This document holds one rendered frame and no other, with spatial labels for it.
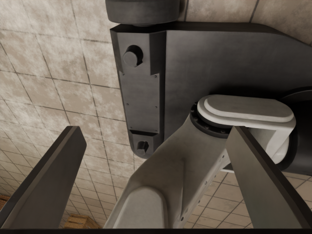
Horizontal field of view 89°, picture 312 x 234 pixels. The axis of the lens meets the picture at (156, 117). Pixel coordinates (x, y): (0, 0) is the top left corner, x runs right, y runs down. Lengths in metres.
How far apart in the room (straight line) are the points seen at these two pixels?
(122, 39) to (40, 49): 0.53
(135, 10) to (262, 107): 0.36
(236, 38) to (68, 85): 0.75
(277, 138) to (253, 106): 0.08
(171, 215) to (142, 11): 0.40
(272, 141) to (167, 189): 0.27
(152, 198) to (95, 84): 0.67
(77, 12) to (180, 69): 0.44
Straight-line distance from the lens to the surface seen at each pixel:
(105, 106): 0.87
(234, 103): 0.41
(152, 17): 0.44
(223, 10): 0.62
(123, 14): 0.45
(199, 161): 0.33
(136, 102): 0.54
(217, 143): 0.37
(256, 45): 0.49
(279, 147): 0.46
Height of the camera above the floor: 0.61
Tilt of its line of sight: 49 degrees down
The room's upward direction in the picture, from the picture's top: 163 degrees counter-clockwise
